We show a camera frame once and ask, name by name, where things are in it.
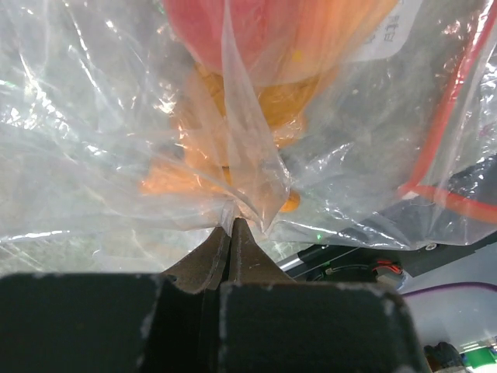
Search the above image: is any small orange fake fruit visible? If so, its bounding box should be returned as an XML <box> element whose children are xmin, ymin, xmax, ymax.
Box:
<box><xmin>141</xmin><ymin>64</ymin><xmax>326</xmax><ymax>195</ymax></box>

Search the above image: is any pink fake peach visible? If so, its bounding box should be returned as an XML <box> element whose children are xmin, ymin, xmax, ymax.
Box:
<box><xmin>163</xmin><ymin>1</ymin><xmax>396</xmax><ymax>86</ymax></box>

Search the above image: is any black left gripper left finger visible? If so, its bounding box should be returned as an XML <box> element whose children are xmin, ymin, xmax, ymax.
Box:
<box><xmin>162</xmin><ymin>228</ymin><xmax>231</xmax><ymax>372</ymax></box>

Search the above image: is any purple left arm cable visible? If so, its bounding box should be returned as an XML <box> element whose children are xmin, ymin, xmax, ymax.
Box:
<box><xmin>403</xmin><ymin>281</ymin><xmax>497</xmax><ymax>301</ymax></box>

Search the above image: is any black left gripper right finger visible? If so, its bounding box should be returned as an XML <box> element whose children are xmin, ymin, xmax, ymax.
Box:
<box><xmin>219</xmin><ymin>218</ymin><xmax>295</xmax><ymax>372</ymax></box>

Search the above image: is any clear zip top bag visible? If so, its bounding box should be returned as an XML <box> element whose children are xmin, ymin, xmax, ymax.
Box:
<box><xmin>1</xmin><ymin>1</ymin><xmax>496</xmax><ymax>274</ymax></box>

